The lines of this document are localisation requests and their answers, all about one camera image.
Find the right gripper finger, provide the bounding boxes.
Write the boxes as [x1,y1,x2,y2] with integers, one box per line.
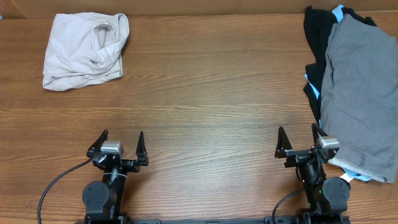
[312,123,328,143]
[274,126,293,159]

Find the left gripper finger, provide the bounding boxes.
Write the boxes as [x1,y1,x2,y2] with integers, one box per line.
[86,129,108,157]
[136,131,149,166]

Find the grey shorts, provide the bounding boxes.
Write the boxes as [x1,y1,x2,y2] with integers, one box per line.
[320,14,397,183]

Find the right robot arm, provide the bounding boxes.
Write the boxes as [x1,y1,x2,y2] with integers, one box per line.
[270,123,351,224]

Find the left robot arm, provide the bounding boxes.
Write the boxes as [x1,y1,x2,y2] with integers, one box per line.
[82,129,149,224]

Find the beige folded garment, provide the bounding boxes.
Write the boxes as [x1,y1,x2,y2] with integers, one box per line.
[42,12,129,91]

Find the black garment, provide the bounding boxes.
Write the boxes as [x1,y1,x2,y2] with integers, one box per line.
[303,5,377,124]

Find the light blue garment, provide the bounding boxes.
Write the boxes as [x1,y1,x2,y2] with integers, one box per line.
[304,4,373,182]

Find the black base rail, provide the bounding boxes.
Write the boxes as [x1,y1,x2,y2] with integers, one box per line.
[75,216,351,224]

